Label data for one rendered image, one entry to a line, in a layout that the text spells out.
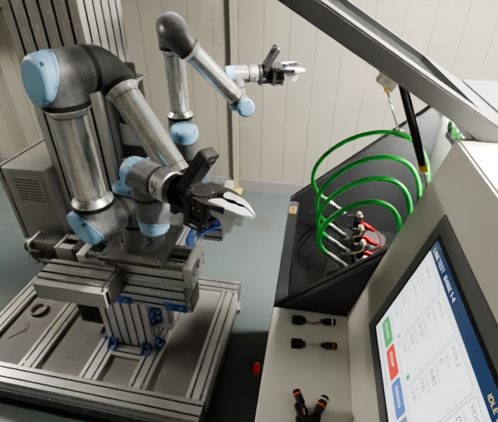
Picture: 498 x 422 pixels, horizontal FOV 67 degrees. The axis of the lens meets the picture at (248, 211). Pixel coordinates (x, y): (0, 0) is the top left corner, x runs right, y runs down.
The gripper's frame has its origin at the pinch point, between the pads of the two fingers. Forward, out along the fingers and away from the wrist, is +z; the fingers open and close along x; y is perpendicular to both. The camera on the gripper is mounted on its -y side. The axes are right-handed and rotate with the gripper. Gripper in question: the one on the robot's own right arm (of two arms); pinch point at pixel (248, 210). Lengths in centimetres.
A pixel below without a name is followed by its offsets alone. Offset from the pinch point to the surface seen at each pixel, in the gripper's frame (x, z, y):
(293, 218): -74, -27, 41
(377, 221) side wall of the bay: -104, -1, 44
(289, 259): -51, -15, 44
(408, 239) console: -29.5, 24.3, 9.1
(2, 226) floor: -50, -283, 140
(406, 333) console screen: -11.4, 31.6, 19.1
